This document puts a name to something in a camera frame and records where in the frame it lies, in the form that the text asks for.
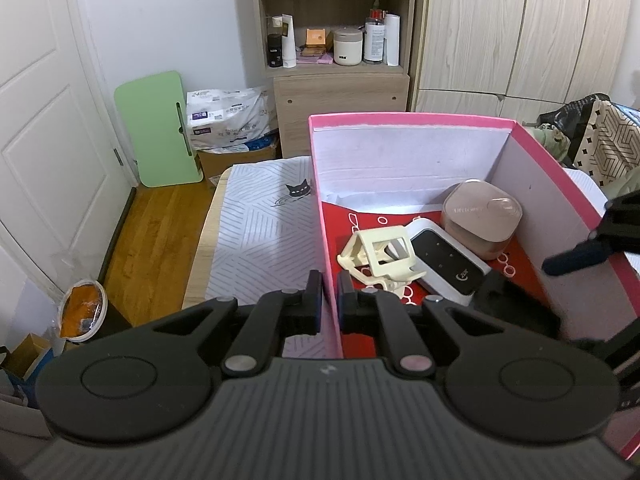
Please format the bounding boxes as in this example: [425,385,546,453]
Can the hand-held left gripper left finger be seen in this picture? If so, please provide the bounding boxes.
[125,269,325,379]

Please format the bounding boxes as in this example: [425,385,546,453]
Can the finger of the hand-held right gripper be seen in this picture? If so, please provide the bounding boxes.
[542,192,640,277]
[575,316,640,401]

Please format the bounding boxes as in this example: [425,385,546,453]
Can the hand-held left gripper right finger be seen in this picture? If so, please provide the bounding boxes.
[336,269,531,379]

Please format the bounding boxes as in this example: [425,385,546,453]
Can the cream plastic phone stand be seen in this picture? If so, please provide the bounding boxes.
[336,226,427,306]

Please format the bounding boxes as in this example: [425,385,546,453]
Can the rose gold case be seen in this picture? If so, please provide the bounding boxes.
[440,178,523,261]

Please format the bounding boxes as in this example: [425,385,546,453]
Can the white portable router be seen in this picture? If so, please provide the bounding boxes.
[405,217,493,307]

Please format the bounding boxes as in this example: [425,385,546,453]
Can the pink cardboard box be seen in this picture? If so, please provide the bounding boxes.
[307,112,640,461]

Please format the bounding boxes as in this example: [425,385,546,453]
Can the red patterned paper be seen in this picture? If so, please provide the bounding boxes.
[327,199,563,360]

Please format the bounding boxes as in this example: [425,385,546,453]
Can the light green cloth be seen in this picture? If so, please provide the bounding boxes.
[520,125,571,167]

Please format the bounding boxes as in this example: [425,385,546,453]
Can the geometric patterned bag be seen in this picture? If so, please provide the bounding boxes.
[537,92,640,186]

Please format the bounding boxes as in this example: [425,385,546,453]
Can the wooden bookshelf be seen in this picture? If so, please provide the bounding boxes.
[248,0,418,158]

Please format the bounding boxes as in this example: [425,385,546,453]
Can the white plastic packages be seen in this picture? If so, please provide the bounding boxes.
[186,86,278,153]

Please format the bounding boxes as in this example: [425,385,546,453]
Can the clear container orange contents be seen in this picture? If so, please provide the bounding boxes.
[59,280,108,341]

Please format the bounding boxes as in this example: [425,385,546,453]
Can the light wooden wardrobe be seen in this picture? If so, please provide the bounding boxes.
[407,0,640,126]

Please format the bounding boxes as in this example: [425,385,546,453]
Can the light green board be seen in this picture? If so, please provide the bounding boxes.
[114,71,203,188]

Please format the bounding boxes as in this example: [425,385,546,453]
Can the pink packets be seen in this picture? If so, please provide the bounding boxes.
[297,45,333,66]

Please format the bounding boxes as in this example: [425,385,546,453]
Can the white jar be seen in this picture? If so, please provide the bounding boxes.
[333,27,363,66]

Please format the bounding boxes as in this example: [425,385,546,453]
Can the white tube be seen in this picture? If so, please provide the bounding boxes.
[280,14,297,68]

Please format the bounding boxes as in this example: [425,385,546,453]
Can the red capped spray can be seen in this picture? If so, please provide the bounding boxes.
[364,9,386,64]

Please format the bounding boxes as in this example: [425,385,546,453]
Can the white cylinder bottle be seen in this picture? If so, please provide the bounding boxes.
[384,14,401,67]

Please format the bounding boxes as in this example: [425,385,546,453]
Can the small cardboard box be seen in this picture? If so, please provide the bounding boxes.
[0,332,53,396]

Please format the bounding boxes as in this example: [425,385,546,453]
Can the white door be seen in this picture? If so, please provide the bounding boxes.
[0,0,138,311]

